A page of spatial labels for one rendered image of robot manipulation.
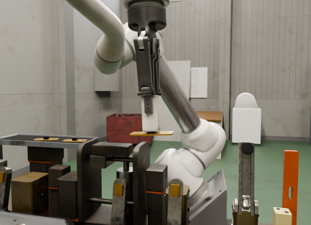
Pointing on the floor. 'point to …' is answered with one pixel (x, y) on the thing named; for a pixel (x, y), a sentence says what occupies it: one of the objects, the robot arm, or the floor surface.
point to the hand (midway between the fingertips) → (151, 113)
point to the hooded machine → (246, 120)
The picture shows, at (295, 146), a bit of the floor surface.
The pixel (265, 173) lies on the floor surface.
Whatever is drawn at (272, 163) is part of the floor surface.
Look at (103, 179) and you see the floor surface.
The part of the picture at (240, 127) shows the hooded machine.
